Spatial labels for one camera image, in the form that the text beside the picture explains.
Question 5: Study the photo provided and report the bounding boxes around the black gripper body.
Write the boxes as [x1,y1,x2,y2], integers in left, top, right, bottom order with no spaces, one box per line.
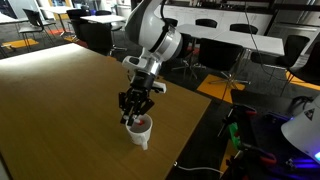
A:
[129,71,157,98]

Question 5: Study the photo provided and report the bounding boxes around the white pen red cap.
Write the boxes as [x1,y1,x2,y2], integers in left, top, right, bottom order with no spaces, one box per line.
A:
[122,114,146,127]

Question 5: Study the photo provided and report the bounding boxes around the white ceramic mug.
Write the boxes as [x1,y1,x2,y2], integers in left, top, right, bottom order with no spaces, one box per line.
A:
[125,114,154,152]

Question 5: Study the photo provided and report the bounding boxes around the black chair chrome legs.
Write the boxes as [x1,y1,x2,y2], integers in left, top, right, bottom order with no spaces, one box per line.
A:
[171,32,202,80]

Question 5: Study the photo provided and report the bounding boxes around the black chair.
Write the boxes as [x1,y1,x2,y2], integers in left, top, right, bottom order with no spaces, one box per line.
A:
[251,34,311,98]
[18,8,58,52]
[78,22,115,56]
[94,9,113,17]
[198,37,251,86]
[229,23,259,35]
[164,17,179,28]
[195,18,219,29]
[66,8,90,40]
[287,41,320,86]

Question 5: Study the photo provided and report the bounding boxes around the small white table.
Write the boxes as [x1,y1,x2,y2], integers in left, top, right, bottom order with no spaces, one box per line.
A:
[79,14,130,25]
[0,12,30,25]
[39,5,76,33]

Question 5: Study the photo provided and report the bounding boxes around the white cabinet counter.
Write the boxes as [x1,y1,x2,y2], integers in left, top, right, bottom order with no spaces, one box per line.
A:
[164,1,275,35]

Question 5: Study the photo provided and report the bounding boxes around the green clamp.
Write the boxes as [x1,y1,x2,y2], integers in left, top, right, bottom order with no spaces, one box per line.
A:
[227,121,242,148]

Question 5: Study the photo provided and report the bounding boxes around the long white table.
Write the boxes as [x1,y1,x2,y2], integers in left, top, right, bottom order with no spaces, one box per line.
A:
[175,23,286,57]

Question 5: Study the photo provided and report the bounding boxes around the grey metal cabinet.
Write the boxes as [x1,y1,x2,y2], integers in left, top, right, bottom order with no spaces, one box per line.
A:
[266,9,320,52]

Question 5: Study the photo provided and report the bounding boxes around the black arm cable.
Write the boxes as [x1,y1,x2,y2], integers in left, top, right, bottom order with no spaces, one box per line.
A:
[159,0,173,33]

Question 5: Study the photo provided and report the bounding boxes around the thin white cable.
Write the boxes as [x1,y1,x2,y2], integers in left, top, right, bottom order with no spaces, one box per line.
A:
[174,161,225,175]

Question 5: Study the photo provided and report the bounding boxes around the black clamp red handle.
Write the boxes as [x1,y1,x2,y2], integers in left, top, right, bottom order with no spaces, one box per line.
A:
[232,143,278,180]
[217,104,258,138]

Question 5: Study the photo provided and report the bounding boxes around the long black hanging cable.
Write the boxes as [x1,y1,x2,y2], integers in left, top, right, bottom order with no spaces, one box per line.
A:
[244,0,292,83]

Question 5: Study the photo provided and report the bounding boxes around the black cable loop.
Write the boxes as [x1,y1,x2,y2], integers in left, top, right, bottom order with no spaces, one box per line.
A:
[289,95,315,113]

